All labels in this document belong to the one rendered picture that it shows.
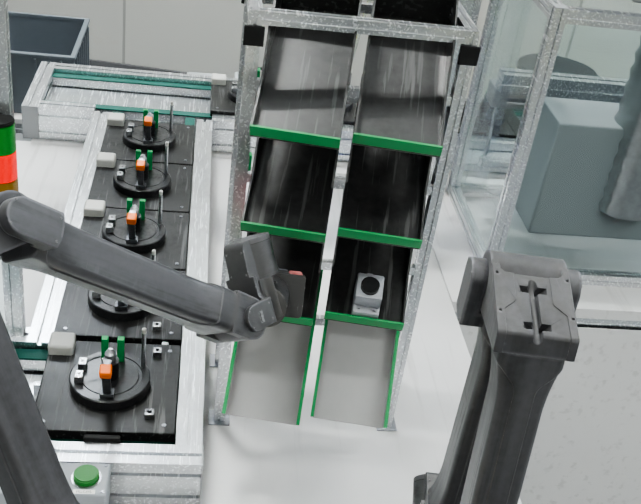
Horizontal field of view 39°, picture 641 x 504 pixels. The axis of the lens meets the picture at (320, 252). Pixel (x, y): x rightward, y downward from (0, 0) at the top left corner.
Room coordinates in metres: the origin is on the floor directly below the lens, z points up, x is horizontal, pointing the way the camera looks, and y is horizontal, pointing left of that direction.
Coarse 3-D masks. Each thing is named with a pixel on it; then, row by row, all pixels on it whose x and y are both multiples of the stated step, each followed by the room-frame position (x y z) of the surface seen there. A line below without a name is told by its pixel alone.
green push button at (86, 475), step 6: (78, 468) 1.03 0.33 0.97; (84, 468) 1.03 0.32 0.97; (90, 468) 1.03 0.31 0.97; (96, 468) 1.03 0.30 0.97; (78, 474) 1.01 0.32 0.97; (84, 474) 1.01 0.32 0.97; (90, 474) 1.02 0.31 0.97; (96, 474) 1.02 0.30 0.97; (78, 480) 1.00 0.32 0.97; (84, 480) 1.00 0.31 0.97; (90, 480) 1.00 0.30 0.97; (96, 480) 1.01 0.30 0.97; (84, 486) 1.00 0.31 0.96
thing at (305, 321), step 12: (336, 168) 1.41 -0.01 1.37; (276, 240) 1.34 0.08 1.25; (288, 240) 1.34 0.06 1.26; (300, 240) 1.34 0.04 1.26; (276, 252) 1.32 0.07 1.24; (288, 252) 1.32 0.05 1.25; (300, 252) 1.32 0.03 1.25; (312, 252) 1.33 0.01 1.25; (288, 264) 1.30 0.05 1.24; (300, 264) 1.30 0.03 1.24; (312, 264) 1.30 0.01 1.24; (312, 276) 1.28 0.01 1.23; (312, 288) 1.26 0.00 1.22; (312, 300) 1.24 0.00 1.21; (312, 312) 1.20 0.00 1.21; (300, 324) 1.20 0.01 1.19
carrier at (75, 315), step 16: (80, 288) 1.50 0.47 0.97; (64, 304) 1.44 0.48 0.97; (80, 304) 1.45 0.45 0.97; (96, 304) 1.43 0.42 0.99; (112, 304) 1.44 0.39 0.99; (64, 320) 1.39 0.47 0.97; (80, 320) 1.40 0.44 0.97; (96, 320) 1.41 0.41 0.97; (112, 320) 1.41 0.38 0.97; (128, 320) 1.42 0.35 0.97; (144, 320) 1.43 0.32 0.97; (160, 320) 1.44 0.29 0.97; (80, 336) 1.35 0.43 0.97; (96, 336) 1.36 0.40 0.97; (112, 336) 1.37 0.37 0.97; (128, 336) 1.37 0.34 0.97; (160, 336) 1.39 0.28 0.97; (176, 336) 1.40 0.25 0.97
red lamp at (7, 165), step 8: (16, 152) 1.33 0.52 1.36; (0, 160) 1.29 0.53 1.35; (8, 160) 1.30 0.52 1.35; (16, 160) 1.32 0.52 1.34; (0, 168) 1.29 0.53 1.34; (8, 168) 1.30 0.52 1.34; (16, 168) 1.32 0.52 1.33; (0, 176) 1.29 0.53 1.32; (8, 176) 1.30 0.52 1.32; (16, 176) 1.32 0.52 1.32
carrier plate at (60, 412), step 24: (48, 360) 1.27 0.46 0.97; (72, 360) 1.28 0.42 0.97; (168, 360) 1.32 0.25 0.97; (48, 384) 1.21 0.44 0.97; (168, 384) 1.26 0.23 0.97; (48, 408) 1.15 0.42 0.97; (72, 408) 1.16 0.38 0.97; (144, 408) 1.18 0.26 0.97; (168, 408) 1.19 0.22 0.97; (48, 432) 1.10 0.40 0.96; (72, 432) 1.11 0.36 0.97; (96, 432) 1.11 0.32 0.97; (120, 432) 1.12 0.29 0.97; (144, 432) 1.13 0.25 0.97; (168, 432) 1.14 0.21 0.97
